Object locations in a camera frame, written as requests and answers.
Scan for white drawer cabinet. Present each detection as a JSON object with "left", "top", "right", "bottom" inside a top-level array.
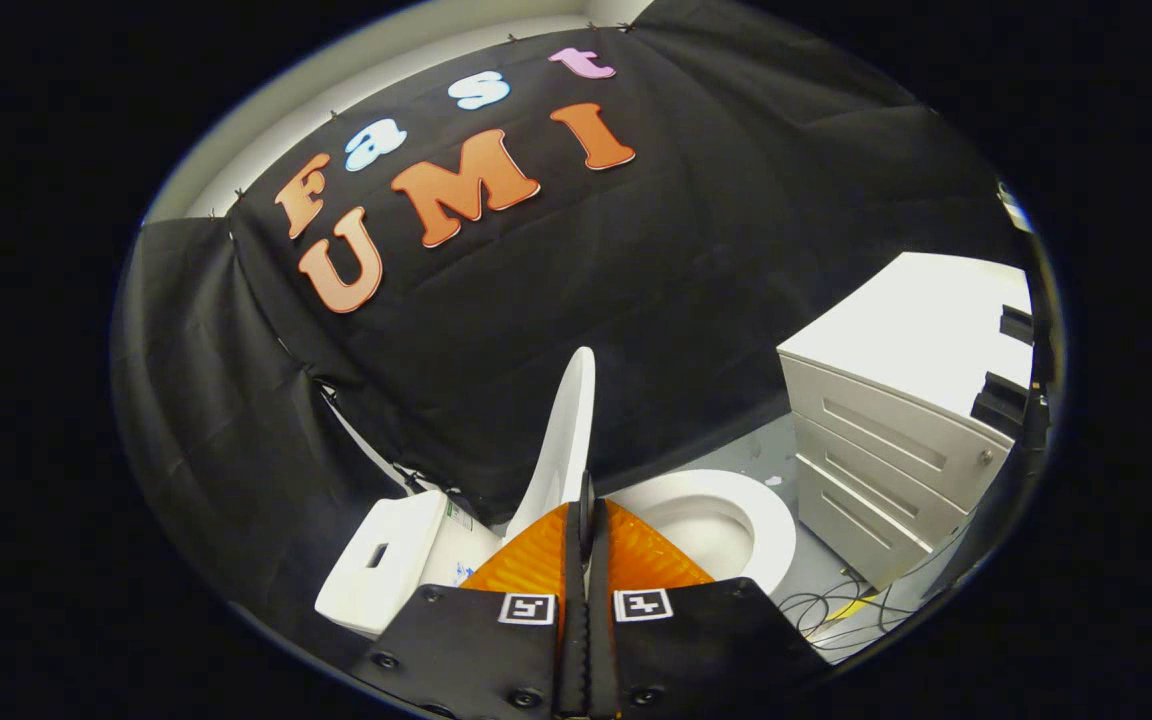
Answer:
[{"left": 778, "top": 252, "right": 1035, "bottom": 592}]

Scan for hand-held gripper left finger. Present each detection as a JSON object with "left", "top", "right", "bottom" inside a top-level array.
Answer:
[{"left": 351, "top": 470, "right": 589, "bottom": 720}]

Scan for white toilet lid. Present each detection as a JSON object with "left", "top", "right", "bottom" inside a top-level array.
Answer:
[{"left": 506, "top": 347, "right": 598, "bottom": 541}]

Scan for black floor cables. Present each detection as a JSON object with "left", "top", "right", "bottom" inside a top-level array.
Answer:
[{"left": 776, "top": 572, "right": 942, "bottom": 653}]

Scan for black backdrop cloth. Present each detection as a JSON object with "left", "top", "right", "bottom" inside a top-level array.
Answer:
[{"left": 111, "top": 0, "right": 1027, "bottom": 681}]

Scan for white toilet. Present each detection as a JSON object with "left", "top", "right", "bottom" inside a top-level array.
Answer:
[{"left": 314, "top": 469, "right": 798, "bottom": 641}]

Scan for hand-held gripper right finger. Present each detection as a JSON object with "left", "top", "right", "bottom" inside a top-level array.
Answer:
[{"left": 587, "top": 472, "right": 833, "bottom": 720}]

